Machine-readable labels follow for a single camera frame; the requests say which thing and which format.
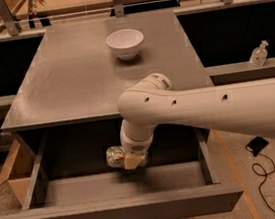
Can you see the white ceramic bowl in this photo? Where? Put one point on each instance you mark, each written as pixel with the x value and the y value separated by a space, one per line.
pixel 125 44

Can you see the grey cabinet with top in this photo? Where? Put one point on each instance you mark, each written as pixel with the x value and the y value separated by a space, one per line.
pixel 76 80

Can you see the clear sanitizer pump bottle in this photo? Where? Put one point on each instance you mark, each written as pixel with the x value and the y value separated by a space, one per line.
pixel 259 54

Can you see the brown cardboard box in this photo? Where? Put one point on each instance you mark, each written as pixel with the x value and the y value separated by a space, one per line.
pixel 17 170

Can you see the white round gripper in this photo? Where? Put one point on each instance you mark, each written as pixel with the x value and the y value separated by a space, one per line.
pixel 136 146

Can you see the black power adapter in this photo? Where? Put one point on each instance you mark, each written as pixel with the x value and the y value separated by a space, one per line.
pixel 256 145

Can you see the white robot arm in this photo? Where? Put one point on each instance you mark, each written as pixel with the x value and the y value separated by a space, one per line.
pixel 246 108

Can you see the white green 7up can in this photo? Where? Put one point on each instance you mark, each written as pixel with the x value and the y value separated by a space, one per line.
pixel 115 157

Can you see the open grey top drawer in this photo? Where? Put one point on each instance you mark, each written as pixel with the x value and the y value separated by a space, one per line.
pixel 71 180

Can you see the grey side shelf right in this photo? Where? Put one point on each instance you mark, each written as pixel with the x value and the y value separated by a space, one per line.
pixel 240 72

